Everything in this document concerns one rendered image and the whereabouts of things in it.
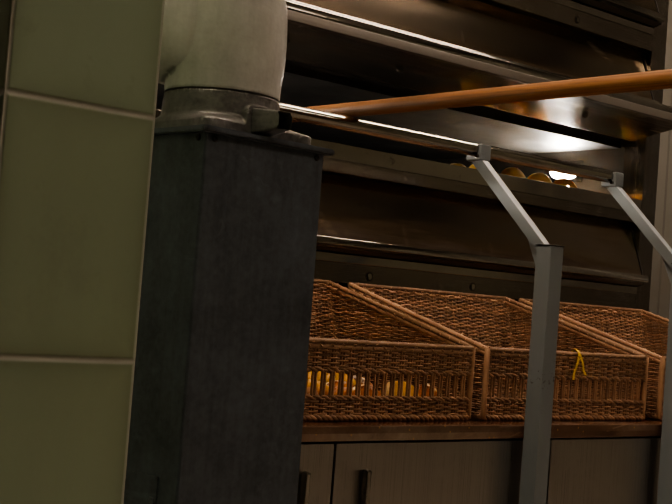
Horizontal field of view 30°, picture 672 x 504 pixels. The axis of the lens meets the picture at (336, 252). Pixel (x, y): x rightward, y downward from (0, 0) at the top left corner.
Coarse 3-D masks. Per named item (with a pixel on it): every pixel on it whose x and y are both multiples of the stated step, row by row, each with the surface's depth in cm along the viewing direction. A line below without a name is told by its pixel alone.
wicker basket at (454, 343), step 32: (320, 288) 290; (320, 320) 288; (352, 320) 286; (384, 320) 277; (416, 320) 270; (320, 352) 230; (352, 352) 236; (384, 352) 241; (416, 352) 246; (448, 352) 252; (320, 384) 230; (352, 384) 236; (384, 384) 241; (416, 384) 247; (448, 384) 253; (320, 416) 230; (352, 416) 235; (384, 416) 241; (416, 416) 246; (448, 416) 253
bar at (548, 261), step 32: (352, 128) 251; (384, 128) 256; (480, 160) 274; (512, 160) 282; (544, 160) 289; (640, 224) 299; (544, 256) 257; (544, 288) 256; (544, 320) 256; (544, 352) 255; (544, 384) 255; (544, 416) 255; (544, 448) 255; (544, 480) 256
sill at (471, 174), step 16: (160, 112) 265; (320, 144) 294; (336, 144) 297; (352, 160) 300; (368, 160) 304; (384, 160) 307; (400, 160) 310; (416, 160) 314; (432, 176) 318; (448, 176) 322; (464, 176) 325; (480, 176) 329; (512, 176) 337; (528, 192) 342; (544, 192) 346; (560, 192) 350; (576, 192) 355; (592, 192) 360; (640, 208) 375
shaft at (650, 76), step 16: (576, 80) 209; (592, 80) 206; (608, 80) 204; (624, 80) 201; (640, 80) 199; (656, 80) 197; (416, 96) 238; (432, 96) 235; (448, 96) 231; (464, 96) 228; (480, 96) 225; (496, 96) 222; (512, 96) 219; (528, 96) 217; (544, 96) 214; (560, 96) 212; (576, 96) 210; (336, 112) 255; (352, 112) 252; (368, 112) 248; (384, 112) 245; (400, 112) 243
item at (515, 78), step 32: (288, 32) 275; (320, 32) 276; (352, 32) 280; (320, 64) 297; (352, 64) 298; (384, 64) 299; (416, 64) 300; (448, 64) 302; (480, 64) 307; (608, 96) 341; (608, 128) 364; (640, 128) 365
